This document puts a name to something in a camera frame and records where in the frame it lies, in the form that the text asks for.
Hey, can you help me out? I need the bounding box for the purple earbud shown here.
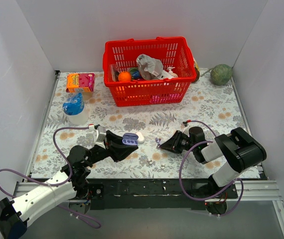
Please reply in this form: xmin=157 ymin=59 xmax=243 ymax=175
xmin=155 ymin=138 xmax=161 ymax=147

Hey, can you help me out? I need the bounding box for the blue earbud charging case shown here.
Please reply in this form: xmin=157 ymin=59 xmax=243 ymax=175
xmin=122 ymin=133 xmax=139 ymax=146

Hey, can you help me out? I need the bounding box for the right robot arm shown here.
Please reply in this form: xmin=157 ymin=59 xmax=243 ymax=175
xmin=159 ymin=126 xmax=267 ymax=198

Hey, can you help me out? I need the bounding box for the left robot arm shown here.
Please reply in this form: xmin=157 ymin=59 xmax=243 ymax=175
xmin=0 ymin=125 xmax=138 ymax=239

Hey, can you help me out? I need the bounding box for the white earbud charging case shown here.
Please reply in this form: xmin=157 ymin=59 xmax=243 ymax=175
xmin=136 ymin=131 xmax=145 ymax=144

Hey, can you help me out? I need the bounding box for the orange pink snack box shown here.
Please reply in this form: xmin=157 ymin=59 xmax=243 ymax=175
xmin=66 ymin=73 xmax=95 ymax=93

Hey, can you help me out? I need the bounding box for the orange fruit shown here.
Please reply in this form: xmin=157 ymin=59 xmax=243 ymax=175
xmin=118 ymin=71 xmax=132 ymax=82

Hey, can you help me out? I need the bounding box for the white pump bottle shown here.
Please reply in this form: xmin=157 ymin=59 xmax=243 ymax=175
xmin=167 ymin=67 xmax=178 ymax=78

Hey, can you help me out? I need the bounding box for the green melon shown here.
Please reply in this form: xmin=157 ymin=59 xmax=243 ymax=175
xmin=210 ymin=64 xmax=233 ymax=86

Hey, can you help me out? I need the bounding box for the grey crumpled bag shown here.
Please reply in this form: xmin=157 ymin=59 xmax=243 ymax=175
xmin=136 ymin=54 xmax=163 ymax=80

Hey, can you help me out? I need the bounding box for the red plastic shopping basket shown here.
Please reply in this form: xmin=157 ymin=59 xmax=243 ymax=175
xmin=103 ymin=37 xmax=197 ymax=107

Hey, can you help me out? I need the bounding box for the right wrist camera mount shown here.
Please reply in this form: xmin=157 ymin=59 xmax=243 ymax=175
xmin=182 ymin=120 xmax=191 ymax=136

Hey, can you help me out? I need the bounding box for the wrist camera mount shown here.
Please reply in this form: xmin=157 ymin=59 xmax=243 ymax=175
xmin=88 ymin=124 xmax=106 ymax=149
xmin=182 ymin=120 xmax=191 ymax=136

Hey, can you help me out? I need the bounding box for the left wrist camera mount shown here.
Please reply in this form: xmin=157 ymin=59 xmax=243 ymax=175
xmin=88 ymin=124 xmax=106 ymax=149

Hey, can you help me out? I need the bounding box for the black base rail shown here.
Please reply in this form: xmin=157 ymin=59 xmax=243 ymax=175
xmin=68 ymin=178 xmax=239 ymax=216

